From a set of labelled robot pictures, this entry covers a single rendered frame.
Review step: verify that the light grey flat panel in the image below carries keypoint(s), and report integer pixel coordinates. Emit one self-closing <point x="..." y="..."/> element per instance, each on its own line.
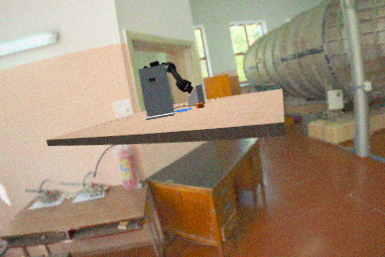
<point x="156" y="91"/>

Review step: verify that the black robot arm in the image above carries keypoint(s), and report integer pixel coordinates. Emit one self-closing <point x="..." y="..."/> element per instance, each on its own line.
<point x="181" y="83"/>

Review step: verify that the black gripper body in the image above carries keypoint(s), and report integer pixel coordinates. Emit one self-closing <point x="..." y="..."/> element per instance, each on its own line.
<point x="154" y="63"/>

